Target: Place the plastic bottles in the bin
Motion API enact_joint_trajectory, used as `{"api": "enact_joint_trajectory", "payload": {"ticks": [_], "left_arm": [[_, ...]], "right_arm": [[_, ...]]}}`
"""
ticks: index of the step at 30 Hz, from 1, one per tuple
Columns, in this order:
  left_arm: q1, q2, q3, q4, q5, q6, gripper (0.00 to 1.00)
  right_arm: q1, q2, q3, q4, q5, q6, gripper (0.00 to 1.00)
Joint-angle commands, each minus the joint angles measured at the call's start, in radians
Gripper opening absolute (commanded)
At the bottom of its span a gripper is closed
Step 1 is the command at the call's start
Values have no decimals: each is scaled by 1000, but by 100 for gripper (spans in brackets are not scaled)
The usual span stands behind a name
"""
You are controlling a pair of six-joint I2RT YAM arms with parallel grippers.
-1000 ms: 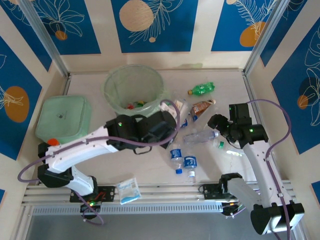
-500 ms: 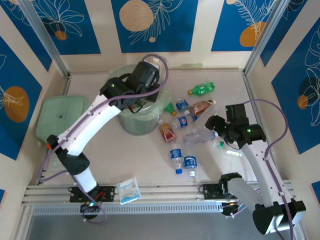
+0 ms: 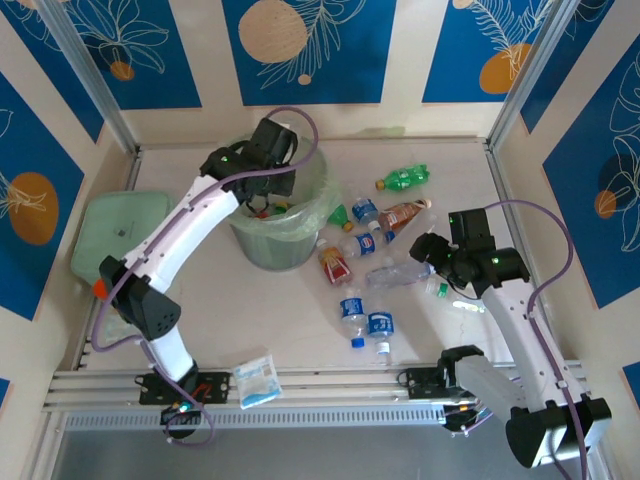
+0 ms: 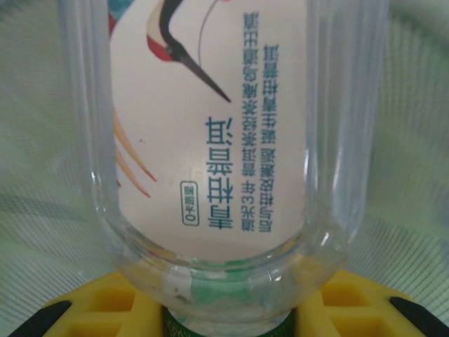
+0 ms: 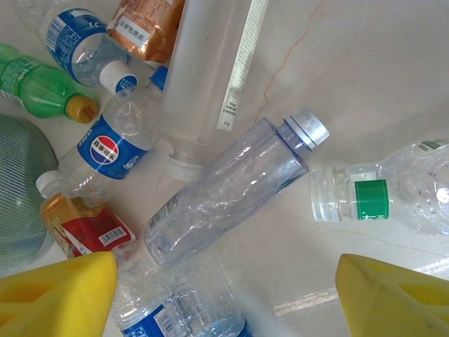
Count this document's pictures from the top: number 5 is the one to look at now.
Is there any green mesh waste bin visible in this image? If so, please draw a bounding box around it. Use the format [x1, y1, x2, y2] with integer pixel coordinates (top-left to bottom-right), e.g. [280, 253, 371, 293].
[0, 112, 60, 279]

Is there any red label juice bottle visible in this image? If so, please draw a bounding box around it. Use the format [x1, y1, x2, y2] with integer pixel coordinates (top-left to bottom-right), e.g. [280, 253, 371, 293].
[36, 171, 138, 270]

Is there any clear Pepsi label bottle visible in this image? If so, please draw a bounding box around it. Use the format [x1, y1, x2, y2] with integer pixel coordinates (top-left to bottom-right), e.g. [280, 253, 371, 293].
[57, 65, 170, 209]

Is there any white-capped blue label water bottle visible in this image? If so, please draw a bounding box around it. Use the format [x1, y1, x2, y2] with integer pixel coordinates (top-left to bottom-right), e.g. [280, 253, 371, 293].
[111, 258, 254, 337]

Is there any clear bottle green band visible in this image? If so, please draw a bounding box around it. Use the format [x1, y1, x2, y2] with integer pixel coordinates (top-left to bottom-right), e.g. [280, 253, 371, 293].
[307, 138, 449, 237]

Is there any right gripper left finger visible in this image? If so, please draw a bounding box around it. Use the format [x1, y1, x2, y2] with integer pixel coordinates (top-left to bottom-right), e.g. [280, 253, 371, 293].
[0, 251, 119, 337]

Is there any white-capped dark blue label bottle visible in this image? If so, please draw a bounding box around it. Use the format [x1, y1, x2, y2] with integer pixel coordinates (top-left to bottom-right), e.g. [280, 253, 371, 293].
[40, 7, 138, 95]

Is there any frosted white tall bottle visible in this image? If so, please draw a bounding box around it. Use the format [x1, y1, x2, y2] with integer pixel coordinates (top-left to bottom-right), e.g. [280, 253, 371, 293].
[161, 0, 270, 183]

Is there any clear silver-capped bottle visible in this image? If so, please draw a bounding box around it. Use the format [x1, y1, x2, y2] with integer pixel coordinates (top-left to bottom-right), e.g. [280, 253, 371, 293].
[142, 106, 331, 268]

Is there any brown tea plastic bottle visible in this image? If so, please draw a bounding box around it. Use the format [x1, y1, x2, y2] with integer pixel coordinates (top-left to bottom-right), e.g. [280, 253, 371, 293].
[106, 0, 186, 70]

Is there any green plastic soda bottle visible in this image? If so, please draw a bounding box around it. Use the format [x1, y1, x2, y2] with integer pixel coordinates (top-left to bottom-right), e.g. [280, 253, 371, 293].
[0, 42, 98, 124]

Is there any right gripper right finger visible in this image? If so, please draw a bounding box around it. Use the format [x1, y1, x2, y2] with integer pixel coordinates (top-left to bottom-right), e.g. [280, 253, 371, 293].
[335, 253, 449, 337]

